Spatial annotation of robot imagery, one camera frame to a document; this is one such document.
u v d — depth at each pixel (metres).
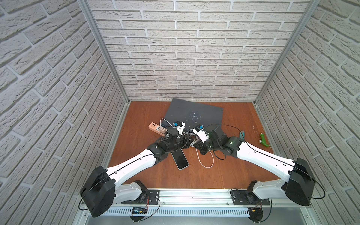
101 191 0.40
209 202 0.74
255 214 0.69
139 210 0.71
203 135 0.67
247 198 0.65
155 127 1.00
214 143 0.64
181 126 0.72
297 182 0.39
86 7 0.70
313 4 0.69
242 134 1.00
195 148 0.76
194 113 1.07
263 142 0.95
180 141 0.67
